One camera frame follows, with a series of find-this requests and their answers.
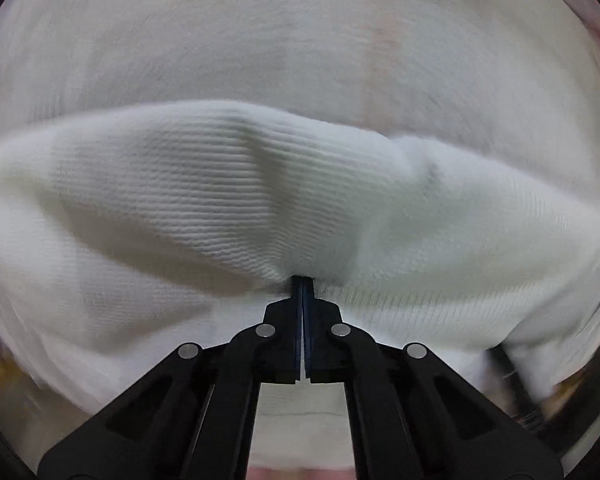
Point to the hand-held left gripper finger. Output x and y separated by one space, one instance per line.
297 320
309 320

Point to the white knit sweater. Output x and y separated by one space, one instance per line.
180 210

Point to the white printed bed sheet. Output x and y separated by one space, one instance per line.
280 35

